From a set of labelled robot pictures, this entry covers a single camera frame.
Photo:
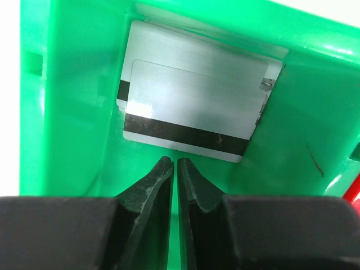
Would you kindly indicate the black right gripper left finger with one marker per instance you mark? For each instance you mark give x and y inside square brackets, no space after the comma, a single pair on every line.
[127,231]

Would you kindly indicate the white VIP card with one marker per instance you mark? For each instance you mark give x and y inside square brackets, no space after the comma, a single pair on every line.
[162,46]
[210,115]

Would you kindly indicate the red bin middle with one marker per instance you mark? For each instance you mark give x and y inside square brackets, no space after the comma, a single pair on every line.
[351,178]

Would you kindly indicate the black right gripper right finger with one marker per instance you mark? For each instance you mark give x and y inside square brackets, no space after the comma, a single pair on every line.
[222,231]

